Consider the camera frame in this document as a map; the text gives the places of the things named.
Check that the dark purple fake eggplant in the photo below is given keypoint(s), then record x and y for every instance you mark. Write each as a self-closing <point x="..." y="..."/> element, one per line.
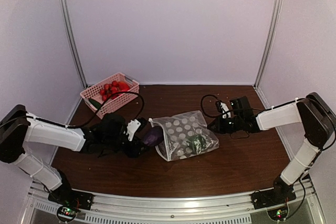
<point x="153" y="137"/>

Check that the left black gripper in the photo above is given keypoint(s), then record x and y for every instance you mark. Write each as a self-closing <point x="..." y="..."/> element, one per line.
<point x="133" y="151"/>

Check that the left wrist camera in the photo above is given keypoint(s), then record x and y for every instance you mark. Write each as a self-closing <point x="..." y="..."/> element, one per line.
<point x="134" y="126"/>

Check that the green fake cucumber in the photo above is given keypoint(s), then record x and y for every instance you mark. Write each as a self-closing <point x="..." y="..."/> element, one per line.
<point x="94" y="103"/>

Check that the green fake vegetable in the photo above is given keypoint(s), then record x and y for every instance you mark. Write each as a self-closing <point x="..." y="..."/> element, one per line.
<point x="197" y="143"/>

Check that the pink perforated plastic basket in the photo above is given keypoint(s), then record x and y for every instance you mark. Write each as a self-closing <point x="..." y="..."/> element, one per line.
<point x="110" y="105"/>

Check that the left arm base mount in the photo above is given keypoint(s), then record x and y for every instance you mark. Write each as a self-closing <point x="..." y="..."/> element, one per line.
<point x="70" y="205"/>

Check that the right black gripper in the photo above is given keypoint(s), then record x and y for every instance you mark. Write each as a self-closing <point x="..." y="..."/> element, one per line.
<point x="219" y="127"/>

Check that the aluminium corner post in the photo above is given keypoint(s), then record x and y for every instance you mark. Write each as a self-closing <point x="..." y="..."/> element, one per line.
<point x="72" y="43"/>
<point x="269" y="41"/>

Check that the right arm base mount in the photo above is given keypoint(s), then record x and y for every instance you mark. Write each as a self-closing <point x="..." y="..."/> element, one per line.
<point x="276" y="206"/>

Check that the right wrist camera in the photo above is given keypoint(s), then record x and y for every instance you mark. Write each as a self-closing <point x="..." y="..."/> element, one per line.
<point x="223" y="109"/>

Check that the red fake lychee bunch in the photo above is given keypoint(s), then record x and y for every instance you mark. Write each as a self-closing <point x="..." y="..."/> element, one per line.
<point x="110" y="90"/>

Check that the right aluminium corner post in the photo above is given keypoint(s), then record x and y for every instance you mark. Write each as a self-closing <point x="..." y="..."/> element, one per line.
<point x="269" y="41"/>

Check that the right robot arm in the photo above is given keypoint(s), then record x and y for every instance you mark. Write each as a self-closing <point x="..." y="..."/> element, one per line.
<point x="316" y="118"/>

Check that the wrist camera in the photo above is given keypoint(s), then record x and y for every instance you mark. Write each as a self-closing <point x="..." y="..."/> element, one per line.
<point x="134" y="126"/>
<point x="223" y="109"/>

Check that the left aluminium corner post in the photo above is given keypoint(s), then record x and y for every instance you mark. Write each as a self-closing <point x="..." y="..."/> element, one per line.
<point x="72" y="43"/>

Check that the clear zip top bag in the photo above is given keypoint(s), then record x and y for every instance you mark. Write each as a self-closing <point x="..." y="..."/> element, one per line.
<point x="177" y="129"/>

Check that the aluminium front rail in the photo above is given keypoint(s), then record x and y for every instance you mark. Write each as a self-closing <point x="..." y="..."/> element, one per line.
<point x="232" y="208"/>

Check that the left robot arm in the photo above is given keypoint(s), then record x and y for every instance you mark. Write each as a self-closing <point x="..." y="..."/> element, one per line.
<point x="18" y="127"/>

